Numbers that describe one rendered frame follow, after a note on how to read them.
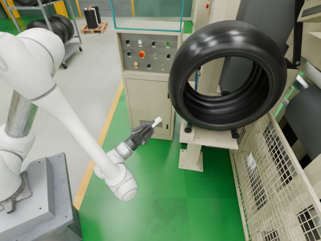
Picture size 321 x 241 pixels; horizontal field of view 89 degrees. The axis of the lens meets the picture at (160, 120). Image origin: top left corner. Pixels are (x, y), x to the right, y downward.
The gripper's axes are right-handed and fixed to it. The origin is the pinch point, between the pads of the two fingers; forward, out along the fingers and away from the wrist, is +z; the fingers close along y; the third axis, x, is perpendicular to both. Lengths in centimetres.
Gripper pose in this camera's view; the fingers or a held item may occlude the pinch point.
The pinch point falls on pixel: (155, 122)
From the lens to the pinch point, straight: 92.3
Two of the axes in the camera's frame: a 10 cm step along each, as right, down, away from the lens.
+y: 5.0, 6.9, 5.2
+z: 7.3, -6.6, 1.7
